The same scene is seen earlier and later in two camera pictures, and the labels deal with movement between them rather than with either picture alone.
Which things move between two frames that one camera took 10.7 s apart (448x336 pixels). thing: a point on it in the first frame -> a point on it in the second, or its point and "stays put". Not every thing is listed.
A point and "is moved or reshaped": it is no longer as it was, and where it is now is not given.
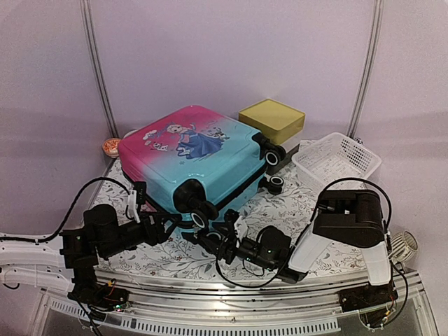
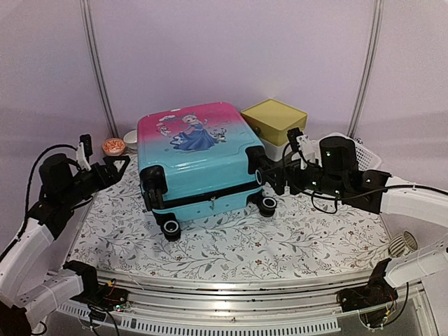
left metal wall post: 87,10 stays put
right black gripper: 231,242 -> 292,171
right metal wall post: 367,68 stays put
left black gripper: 156,234 -> 113,176
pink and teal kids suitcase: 197,163 is moved or reshaped
